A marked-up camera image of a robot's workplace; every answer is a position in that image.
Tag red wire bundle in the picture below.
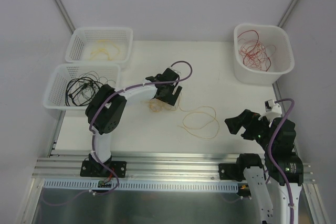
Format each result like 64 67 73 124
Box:
237 29 277 73

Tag thin dark wires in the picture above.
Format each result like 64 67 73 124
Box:
76 70 116 93

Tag black USB cable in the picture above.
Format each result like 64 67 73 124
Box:
65 76 98 107

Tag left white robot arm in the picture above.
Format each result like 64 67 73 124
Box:
80 68 182 178

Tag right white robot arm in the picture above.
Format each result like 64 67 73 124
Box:
218 108 304 223

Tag white perforated basket far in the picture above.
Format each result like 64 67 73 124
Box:
65 27 133 68

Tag white perforated basket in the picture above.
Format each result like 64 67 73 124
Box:
65 27 133 68
43 62 121 110

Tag white solid tub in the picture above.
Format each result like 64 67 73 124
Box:
234 23 295 86

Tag white perforated basket near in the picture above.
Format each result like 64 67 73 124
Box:
43 62 121 110

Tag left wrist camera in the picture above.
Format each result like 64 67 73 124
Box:
170 68 181 76

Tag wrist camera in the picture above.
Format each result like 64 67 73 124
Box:
170 68 181 76
258 100 282 122

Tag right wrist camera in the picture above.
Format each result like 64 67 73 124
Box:
258 100 282 122

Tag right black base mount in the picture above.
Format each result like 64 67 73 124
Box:
218 163 245 182

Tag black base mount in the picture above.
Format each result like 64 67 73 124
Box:
80 159 127 178
218 163 245 182

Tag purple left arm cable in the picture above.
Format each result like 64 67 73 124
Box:
88 60 194 196

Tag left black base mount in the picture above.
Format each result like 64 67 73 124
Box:
80 159 127 178

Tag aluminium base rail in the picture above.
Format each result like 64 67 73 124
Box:
34 150 316 184

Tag white slotted cable duct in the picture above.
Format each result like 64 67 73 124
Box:
44 179 238 193

